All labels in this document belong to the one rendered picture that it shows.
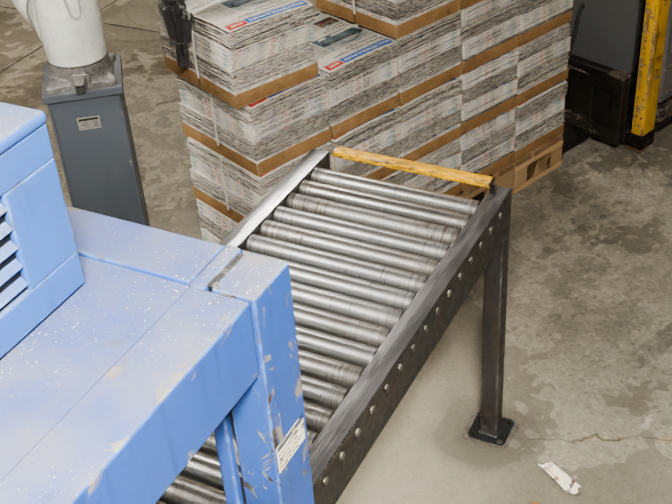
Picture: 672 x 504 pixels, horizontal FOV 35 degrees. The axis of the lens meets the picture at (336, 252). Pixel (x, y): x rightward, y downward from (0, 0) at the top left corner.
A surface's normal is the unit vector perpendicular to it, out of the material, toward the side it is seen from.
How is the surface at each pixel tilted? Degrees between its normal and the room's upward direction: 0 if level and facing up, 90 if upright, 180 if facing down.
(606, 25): 90
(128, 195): 90
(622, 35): 90
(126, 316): 0
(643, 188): 0
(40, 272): 90
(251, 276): 0
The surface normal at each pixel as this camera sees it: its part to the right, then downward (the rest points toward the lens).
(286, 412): 0.89, 0.22
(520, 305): -0.06, -0.81
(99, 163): 0.19, 0.56
